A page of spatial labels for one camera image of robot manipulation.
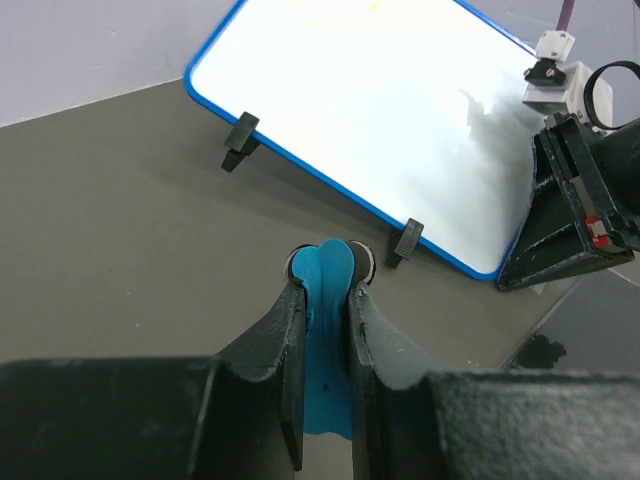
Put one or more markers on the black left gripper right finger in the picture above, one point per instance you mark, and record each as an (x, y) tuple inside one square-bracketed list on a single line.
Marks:
[(394, 421)]

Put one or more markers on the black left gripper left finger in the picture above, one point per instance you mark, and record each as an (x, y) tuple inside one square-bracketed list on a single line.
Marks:
[(258, 391)]

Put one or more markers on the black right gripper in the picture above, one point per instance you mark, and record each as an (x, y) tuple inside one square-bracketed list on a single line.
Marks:
[(554, 241)]

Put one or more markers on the blue whiteboard eraser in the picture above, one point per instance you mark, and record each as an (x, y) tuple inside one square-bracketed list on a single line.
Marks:
[(325, 272)]

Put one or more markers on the blue framed whiteboard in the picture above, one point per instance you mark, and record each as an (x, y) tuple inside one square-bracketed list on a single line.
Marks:
[(412, 109)]

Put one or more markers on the black glossy sheet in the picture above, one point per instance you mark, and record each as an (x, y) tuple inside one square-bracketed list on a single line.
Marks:
[(594, 327)]

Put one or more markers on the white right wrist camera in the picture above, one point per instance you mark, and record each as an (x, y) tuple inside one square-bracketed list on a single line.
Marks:
[(554, 86)]

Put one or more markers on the metal wire whiteboard stand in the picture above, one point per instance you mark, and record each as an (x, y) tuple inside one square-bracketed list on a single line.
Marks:
[(242, 142)]

